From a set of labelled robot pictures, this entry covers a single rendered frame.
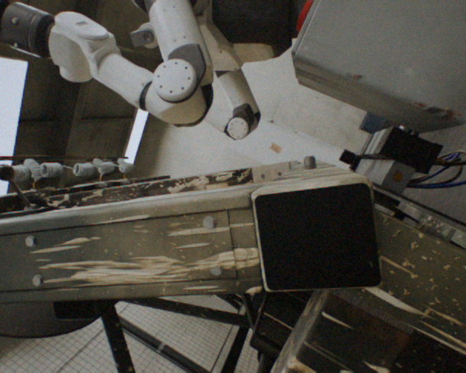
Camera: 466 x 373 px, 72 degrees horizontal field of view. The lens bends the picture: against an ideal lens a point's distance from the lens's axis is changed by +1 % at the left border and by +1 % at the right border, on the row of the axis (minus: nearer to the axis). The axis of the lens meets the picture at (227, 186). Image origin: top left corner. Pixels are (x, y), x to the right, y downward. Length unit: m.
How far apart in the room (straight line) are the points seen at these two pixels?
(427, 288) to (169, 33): 0.57
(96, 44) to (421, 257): 0.62
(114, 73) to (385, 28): 0.48
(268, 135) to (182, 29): 4.06
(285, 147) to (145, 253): 4.31
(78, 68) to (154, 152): 6.26
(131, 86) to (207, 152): 5.86
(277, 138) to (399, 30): 4.33
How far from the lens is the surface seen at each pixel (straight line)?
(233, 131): 1.15
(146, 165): 7.15
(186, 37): 0.66
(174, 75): 0.59
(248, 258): 0.36
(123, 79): 0.66
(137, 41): 1.00
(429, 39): 0.36
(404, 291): 0.37
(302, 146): 4.62
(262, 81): 6.13
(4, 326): 1.73
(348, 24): 0.35
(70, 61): 0.77
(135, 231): 0.40
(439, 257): 0.37
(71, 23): 0.74
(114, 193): 1.29
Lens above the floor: 0.87
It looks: 11 degrees up
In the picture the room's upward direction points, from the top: 64 degrees counter-clockwise
